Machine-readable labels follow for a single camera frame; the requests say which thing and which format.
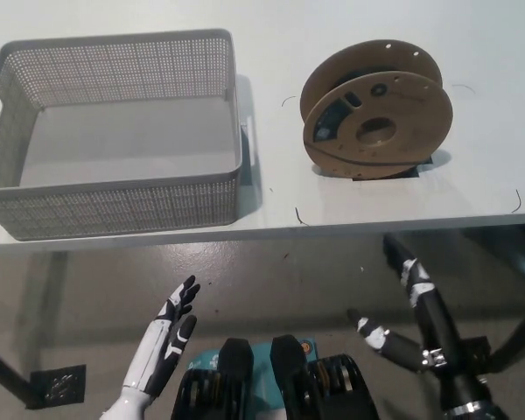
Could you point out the grey perforated storage basket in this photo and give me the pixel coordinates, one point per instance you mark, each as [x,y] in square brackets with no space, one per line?
[114,205]

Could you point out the black teal robot body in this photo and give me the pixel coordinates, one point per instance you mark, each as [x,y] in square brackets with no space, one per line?
[289,376]

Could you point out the cardboard filament spool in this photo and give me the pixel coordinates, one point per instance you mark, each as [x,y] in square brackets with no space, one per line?
[402,109]

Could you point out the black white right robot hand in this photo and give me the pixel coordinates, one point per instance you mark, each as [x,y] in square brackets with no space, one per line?
[437,324]

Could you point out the black table leg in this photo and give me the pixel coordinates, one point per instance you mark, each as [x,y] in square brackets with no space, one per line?
[518,328]
[9,372]

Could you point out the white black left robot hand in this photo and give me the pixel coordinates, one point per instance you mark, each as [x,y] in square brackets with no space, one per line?
[164,337]

